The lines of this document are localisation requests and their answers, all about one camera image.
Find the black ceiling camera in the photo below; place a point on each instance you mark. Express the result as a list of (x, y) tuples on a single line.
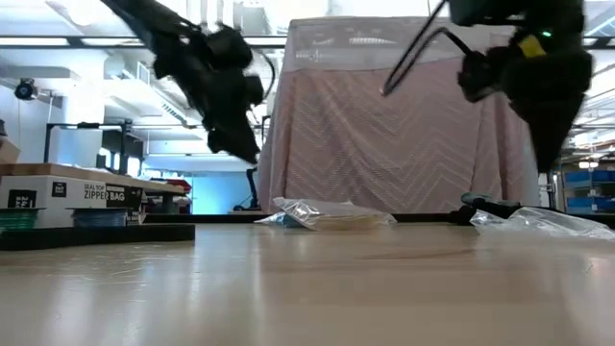
[(25, 90)]

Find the pink chevron blanket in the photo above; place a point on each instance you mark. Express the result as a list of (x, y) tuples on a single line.
[(360, 144)]

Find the wooden top workbench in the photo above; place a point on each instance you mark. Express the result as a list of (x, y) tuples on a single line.
[(48, 169)]

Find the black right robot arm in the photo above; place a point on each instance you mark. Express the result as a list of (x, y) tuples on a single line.
[(552, 9)]

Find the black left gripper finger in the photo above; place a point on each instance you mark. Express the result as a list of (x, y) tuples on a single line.
[(235, 144)]

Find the distant black metal frame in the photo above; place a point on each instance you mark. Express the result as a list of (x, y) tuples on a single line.
[(86, 125)]

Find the brown cardboard box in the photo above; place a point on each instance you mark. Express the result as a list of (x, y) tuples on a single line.
[(8, 151)]

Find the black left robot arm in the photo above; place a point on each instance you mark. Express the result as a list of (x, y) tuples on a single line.
[(139, 19)]

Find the red item on workbench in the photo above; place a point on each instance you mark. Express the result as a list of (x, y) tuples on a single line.
[(178, 185)]

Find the clear plastic zipper bag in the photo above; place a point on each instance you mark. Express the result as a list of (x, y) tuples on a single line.
[(278, 221), (336, 214)]

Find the black floor stand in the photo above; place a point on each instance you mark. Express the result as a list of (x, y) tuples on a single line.
[(252, 192)]

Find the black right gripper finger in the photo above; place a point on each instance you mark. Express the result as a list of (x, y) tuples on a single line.
[(550, 139)]

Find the heap of clear plastic bags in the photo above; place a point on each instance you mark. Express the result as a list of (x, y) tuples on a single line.
[(552, 223)]

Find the blue storage bin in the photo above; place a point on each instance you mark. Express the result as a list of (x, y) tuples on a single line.
[(588, 178), (588, 203)]

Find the black white zipper bag box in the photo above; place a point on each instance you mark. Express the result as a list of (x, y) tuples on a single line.
[(48, 192)]

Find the white air duct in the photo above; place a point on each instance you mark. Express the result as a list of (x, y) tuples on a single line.
[(120, 91)]

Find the yellow tape tag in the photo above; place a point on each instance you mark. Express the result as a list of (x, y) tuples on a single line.
[(532, 45)]

